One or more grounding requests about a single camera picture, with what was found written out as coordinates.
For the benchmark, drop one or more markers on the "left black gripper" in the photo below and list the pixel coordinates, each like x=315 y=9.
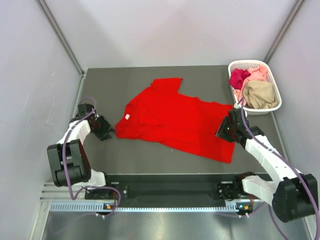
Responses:
x=107 y=128

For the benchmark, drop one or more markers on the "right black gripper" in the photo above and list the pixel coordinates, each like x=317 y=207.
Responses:
x=221 y=133

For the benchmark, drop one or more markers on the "red t shirt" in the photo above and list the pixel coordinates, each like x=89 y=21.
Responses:
x=162 y=115

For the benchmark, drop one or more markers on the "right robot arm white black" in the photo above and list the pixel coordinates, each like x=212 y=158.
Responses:
x=291 y=194

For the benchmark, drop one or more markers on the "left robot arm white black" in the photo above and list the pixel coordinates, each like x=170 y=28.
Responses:
x=68 y=161

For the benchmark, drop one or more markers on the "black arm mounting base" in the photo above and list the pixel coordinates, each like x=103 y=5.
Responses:
x=175 y=190

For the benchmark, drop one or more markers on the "beige t shirt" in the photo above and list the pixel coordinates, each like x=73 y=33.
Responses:
x=260 y=95

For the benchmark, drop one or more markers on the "white plastic laundry basket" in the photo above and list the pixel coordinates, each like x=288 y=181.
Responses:
x=253 y=64

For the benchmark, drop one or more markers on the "magenta t shirt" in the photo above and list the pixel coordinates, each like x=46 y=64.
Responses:
x=238 y=77

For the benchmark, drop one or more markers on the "pink t shirt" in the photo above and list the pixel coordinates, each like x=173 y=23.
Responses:
x=257 y=74

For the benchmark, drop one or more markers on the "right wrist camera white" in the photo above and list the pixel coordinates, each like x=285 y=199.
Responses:
x=240 y=108

